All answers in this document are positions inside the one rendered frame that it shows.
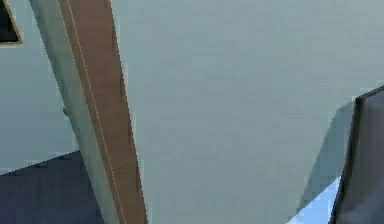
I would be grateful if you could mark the dark grey cabinet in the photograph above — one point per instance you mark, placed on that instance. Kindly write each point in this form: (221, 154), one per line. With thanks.
(365, 160)

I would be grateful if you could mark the gold framed dark picture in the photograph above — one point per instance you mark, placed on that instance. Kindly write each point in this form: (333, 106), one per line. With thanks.
(6, 26)

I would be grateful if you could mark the brown wooden room door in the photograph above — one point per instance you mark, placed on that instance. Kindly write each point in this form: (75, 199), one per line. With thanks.
(100, 100)

